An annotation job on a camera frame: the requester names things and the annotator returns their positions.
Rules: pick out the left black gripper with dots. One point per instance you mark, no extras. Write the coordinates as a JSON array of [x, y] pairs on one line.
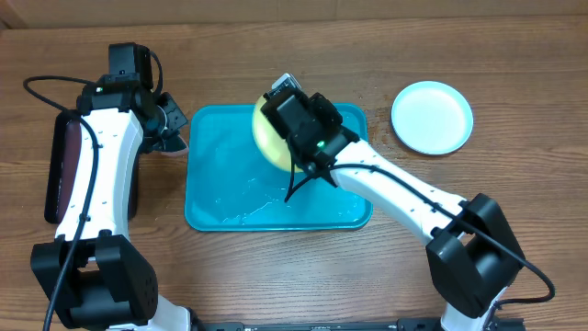
[[176, 119]]

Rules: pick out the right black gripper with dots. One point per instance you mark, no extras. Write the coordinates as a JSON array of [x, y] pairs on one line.
[[324, 110]]

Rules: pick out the green rimmed yellow plate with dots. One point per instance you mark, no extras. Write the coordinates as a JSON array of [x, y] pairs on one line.
[[272, 147]]

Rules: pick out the light blue plate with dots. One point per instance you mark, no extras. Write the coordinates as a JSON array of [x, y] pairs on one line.
[[432, 118]]

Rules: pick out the pink and green sponge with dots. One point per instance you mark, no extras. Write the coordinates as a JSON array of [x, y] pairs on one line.
[[175, 146]]

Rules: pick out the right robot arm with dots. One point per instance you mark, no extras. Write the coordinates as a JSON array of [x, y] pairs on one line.
[[471, 250]]

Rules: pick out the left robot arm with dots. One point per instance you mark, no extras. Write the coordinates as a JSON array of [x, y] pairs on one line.
[[93, 276]]

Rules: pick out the teal plastic serving tray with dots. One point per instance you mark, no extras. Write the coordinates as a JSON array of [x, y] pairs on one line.
[[231, 187]]

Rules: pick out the black rectangular water tray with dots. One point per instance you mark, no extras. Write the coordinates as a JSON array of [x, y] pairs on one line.
[[114, 198]]

